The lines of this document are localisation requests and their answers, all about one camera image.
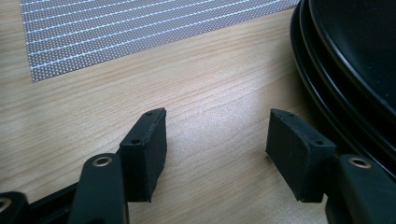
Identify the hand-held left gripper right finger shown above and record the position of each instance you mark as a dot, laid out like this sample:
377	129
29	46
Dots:
299	155

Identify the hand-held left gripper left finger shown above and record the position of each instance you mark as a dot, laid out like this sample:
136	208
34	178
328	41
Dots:
144	155

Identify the black plate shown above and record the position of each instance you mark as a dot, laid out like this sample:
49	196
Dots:
308	84
331	81
358	37

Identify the striped woven placemat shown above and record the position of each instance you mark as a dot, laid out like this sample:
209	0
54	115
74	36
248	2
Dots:
124	31

